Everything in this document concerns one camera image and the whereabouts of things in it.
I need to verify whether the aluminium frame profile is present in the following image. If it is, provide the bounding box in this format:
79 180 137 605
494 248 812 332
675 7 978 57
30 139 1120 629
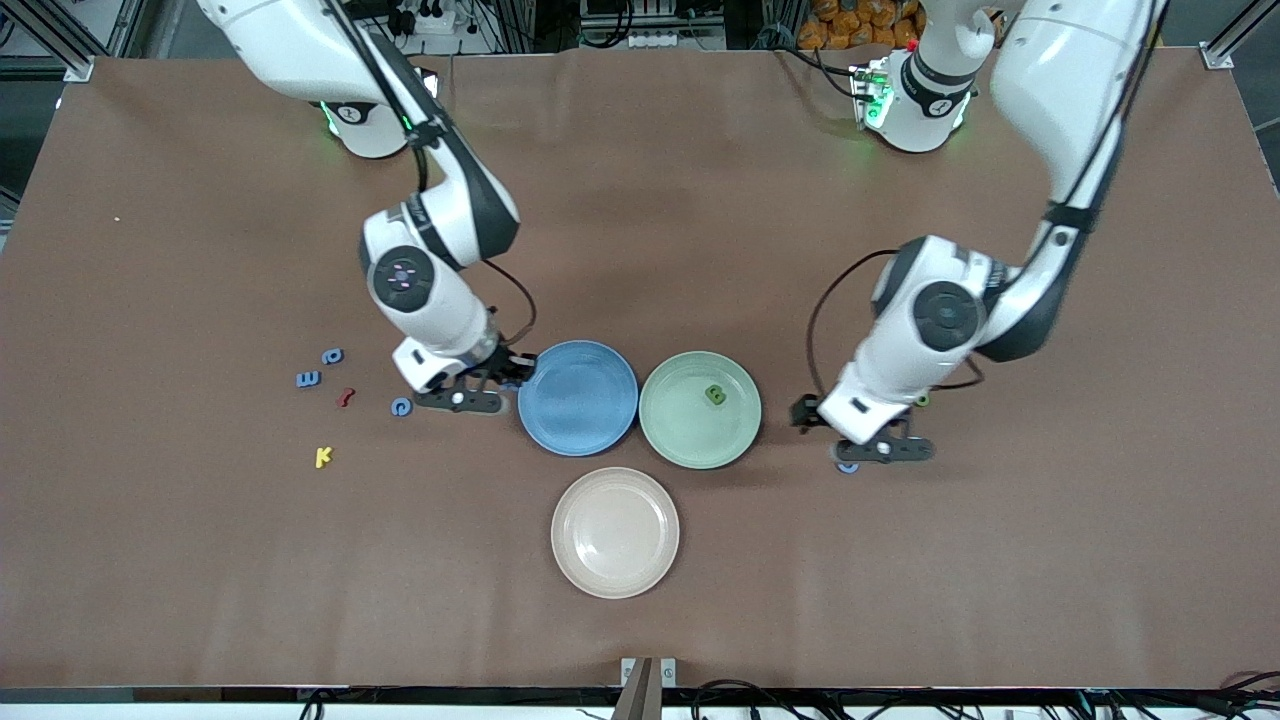
1203 0 1280 71
0 0 97 83

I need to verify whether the beige plate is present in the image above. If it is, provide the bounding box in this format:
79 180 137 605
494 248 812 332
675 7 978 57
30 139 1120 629
550 467 681 600

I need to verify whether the green plate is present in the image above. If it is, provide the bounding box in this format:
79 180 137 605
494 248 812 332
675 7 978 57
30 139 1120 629
639 351 763 470

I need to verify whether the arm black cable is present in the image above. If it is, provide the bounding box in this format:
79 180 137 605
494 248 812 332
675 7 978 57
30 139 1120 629
808 0 1169 401
320 0 539 351

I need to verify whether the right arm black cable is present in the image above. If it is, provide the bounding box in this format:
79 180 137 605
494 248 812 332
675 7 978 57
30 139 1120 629
320 0 539 351

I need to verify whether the white power strip with plugs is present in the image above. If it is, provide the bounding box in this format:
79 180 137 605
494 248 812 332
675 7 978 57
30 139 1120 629
385 0 456 37

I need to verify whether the blue plate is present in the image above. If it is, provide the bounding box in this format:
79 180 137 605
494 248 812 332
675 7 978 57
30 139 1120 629
517 340 639 458

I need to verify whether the metal bracket at table edge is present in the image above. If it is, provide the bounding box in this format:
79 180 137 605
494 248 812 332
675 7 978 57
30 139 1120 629
620 657 678 691

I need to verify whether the slanted aluminium strut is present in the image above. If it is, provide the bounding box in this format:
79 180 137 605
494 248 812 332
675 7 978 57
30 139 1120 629
105 0 153 58

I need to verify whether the bag of orange fruits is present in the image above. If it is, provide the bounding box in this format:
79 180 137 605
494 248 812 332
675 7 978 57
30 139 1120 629
797 0 926 51

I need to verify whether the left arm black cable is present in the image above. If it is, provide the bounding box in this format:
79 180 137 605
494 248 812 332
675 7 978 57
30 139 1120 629
808 0 1169 401

